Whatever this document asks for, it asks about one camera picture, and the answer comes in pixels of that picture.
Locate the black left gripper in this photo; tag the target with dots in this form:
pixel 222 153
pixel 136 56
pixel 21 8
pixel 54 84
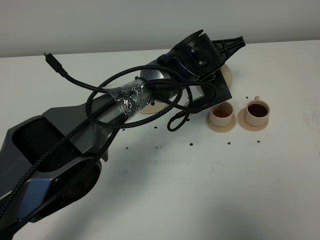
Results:
pixel 197 56

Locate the beige teapot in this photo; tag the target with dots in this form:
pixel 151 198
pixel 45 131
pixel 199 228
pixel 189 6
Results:
pixel 227 75

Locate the black and grey left robot arm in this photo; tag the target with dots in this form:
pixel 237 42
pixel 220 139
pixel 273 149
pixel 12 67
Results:
pixel 54 159

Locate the beige teapot saucer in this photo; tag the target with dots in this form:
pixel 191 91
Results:
pixel 153 107

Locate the beige left teacup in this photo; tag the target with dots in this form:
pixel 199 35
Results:
pixel 222 115

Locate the beige teacup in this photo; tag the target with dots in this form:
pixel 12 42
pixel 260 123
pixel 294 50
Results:
pixel 222 115
pixel 257 112

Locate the beige right teacup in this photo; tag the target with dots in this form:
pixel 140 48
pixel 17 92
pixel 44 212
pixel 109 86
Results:
pixel 257 112

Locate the beige right cup saucer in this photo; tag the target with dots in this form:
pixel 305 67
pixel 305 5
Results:
pixel 248 127

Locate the beige cup saucer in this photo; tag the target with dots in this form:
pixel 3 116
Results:
pixel 223 129
pixel 248 127

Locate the beige left cup saucer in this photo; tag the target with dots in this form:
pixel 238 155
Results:
pixel 223 129

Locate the wrist camera with black bracket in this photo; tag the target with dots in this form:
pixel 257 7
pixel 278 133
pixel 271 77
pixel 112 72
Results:
pixel 215 91

